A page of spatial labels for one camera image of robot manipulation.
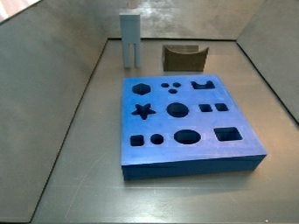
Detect light blue square-circle peg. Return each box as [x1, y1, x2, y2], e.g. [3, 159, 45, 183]
[119, 13, 141, 68]

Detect blue foam shape board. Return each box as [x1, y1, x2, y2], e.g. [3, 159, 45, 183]
[121, 74, 267, 180]

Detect black curved bracket stand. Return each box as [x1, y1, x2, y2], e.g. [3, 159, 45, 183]
[163, 45, 209, 72]

